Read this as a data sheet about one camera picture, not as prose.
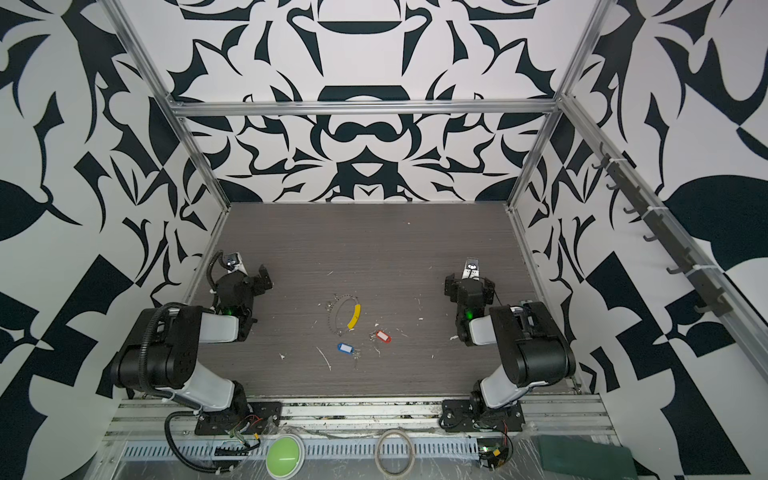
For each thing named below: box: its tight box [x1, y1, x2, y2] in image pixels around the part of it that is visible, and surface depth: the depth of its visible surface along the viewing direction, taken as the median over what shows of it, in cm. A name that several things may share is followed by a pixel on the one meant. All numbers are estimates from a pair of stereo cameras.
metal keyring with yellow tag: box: [326, 293, 362, 337], surface depth 93 cm
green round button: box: [266, 434, 306, 480], surface depth 70 cm
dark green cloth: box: [538, 435, 638, 480], surface depth 71 cm
